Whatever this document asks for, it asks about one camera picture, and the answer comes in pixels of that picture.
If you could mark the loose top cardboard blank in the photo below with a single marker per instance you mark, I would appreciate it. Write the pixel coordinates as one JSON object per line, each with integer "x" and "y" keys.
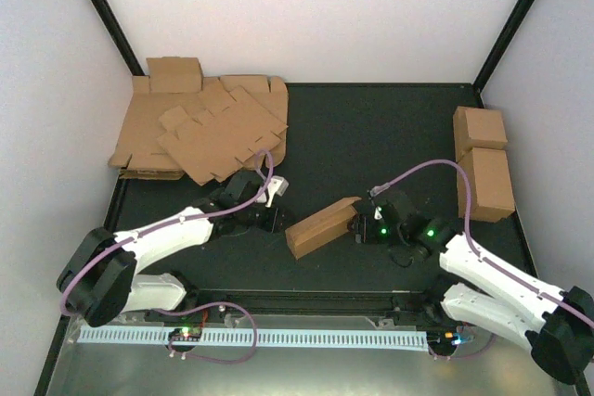
{"x": 223, "y": 131}

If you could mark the folded cardboard box front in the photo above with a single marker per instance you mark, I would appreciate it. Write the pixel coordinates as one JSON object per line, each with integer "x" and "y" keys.
{"x": 491, "y": 191}

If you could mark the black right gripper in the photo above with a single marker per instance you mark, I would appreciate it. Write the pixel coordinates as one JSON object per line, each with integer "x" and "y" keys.
{"x": 364, "y": 233}

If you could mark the metal base plate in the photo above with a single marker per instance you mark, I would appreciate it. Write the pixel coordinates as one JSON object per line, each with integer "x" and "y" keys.
{"x": 481, "y": 367}

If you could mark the light blue slotted cable duct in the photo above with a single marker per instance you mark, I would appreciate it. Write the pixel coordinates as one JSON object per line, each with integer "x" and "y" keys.
{"x": 262, "y": 338}

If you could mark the stack of flat cardboard blanks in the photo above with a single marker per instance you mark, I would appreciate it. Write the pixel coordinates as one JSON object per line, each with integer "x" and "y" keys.
{"x": 137, "y": 153}

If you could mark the black right corner frame post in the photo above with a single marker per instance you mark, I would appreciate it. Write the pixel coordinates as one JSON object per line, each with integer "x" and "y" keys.
{"x": 511, "y": 26}

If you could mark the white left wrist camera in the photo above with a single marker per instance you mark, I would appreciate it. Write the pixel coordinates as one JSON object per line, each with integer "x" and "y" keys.
{"x": 276, "y": 188}

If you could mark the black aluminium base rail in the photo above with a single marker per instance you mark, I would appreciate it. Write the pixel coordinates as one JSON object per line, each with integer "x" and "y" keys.
{"x": 320, "y": 303}

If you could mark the black corner frame post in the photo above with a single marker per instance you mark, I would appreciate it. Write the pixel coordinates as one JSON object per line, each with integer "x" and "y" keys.
{"x": 511, "y": 26}
{"x": 117, "y": 35}

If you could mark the black left corner frame post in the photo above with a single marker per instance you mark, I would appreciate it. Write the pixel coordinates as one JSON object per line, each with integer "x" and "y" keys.
{"x": 117, "y": 35}

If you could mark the small folded cardboard box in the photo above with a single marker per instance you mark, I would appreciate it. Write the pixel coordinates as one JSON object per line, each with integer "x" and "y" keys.
{"x": 174, "y": 75}

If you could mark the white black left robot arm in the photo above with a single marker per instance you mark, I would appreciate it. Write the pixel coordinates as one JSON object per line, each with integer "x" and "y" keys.
{"x": 106, "y": 275}

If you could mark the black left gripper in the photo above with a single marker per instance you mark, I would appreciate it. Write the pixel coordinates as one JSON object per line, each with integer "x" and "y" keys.
{"x": 274, "y": 223}

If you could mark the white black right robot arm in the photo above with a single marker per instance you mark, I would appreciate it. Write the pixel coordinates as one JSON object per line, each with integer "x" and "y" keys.
{"x": 553, "y": 325}

